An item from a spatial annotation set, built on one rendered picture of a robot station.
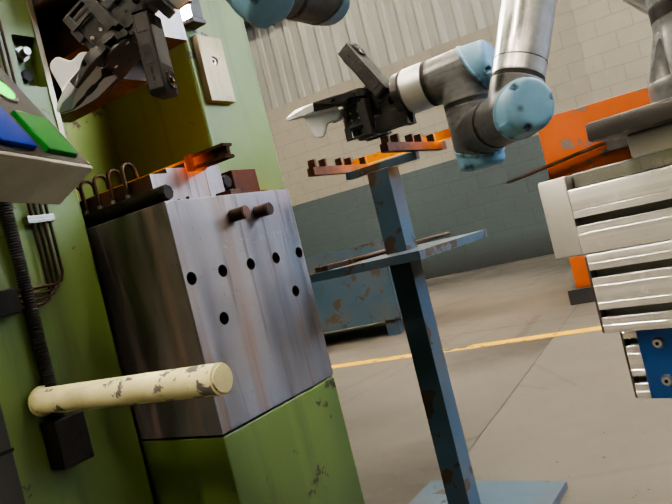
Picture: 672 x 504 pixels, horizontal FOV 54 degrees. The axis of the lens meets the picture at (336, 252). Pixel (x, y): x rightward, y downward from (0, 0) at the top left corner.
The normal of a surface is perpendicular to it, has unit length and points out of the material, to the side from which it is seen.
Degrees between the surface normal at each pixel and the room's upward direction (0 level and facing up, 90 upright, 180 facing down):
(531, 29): 85
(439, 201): 90
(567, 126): 90
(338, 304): 90
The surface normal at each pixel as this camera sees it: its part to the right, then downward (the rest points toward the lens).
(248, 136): 0.81, -0.19
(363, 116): -0.54, 0.14
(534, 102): 0.21, -0.04
